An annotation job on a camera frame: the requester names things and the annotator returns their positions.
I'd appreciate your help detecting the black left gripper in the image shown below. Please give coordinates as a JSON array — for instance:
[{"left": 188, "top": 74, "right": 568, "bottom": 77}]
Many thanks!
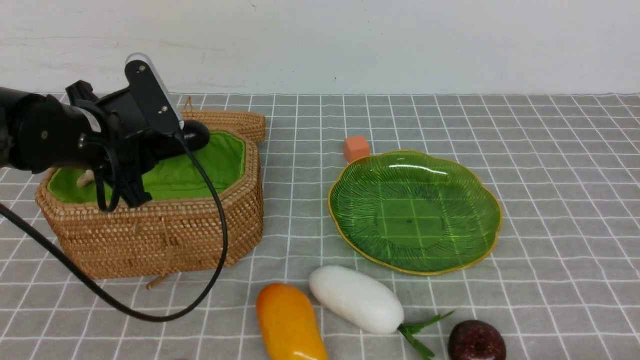
[{"left": 65, "top": 80, "right": 152, "bottom": 208}]

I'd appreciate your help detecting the white radish with green leaves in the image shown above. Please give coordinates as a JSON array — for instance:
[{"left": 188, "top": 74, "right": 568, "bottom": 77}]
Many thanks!
[{"left": 309, "top": 265, "right": 453, "bottom": 360}]

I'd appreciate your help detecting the orange yellow mango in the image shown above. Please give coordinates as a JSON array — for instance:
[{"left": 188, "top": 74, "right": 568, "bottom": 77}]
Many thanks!
[{"left": 256, "top": 283, "right": 329, "bottom": 360}]

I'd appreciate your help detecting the woven wicker basket lid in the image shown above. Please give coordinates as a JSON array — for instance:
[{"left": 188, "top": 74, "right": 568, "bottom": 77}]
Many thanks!
[{"left": 179, "top": 96, "right": 266, "bottom": 144}]

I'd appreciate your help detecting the black left camera cable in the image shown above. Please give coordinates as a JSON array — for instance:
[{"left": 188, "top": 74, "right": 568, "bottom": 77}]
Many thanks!
[{"left": 0, "top": 131, "right": 229, "bottom": 323}]

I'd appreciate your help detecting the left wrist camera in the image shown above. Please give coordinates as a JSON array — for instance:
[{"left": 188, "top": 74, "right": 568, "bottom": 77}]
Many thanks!
[{"left": 125, "top": 52, "right": 185, "bottom": 136}]

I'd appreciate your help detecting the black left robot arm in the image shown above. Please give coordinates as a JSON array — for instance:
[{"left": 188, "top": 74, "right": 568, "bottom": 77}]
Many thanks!
[{"left": 1, "top": 80, "right": 154, "bottom": 212}]

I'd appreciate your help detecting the purple eggplant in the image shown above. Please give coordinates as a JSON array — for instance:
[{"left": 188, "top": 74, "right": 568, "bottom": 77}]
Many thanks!
[{"left": 76, "top": 120, "right": 210, "bottom": 188}]

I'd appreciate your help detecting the woven wicker basket green lining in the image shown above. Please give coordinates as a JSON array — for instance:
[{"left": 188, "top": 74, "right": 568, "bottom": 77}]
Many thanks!
[{"left": 36, "top": 126, "right": 265, "bottom": 290}]

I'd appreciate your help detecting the dark red passion fruit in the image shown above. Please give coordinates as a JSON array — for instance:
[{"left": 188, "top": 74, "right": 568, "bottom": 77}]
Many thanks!
[{"left": 447, "top": 319, "right": 506, "bottom": 360}]

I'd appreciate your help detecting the small orange cube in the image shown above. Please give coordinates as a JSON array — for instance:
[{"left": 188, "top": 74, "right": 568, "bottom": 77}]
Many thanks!
[{"left": 343, "top": 135, "right": 371, "bottom": 164}]

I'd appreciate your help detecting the green glass leaf plate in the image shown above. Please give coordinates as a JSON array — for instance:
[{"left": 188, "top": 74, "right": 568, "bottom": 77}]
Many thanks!
[{"left": 327, "top": 150, "right": 504, "bottom": 277}]

